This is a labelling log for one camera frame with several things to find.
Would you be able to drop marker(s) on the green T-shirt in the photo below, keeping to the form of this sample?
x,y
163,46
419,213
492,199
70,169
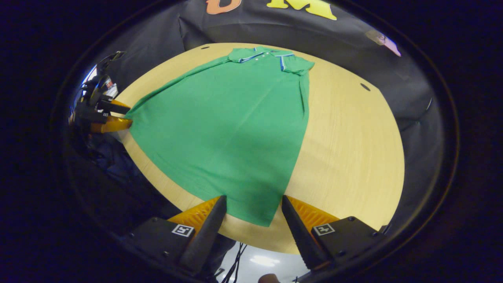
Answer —
x,y
228,133

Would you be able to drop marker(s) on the black backdrop cloth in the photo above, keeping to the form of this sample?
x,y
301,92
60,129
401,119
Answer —
x,y
235,27

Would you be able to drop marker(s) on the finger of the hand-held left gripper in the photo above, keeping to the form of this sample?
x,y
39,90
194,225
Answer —
x,y
112,106
114,124

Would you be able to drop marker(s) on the person's dark clothing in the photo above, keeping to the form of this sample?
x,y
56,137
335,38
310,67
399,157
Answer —
x,y
114,161

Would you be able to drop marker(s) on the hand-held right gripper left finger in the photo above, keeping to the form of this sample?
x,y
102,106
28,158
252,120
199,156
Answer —
x,y
206,239

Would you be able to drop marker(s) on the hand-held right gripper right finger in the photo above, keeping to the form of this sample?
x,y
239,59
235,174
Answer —
x,y
300,236

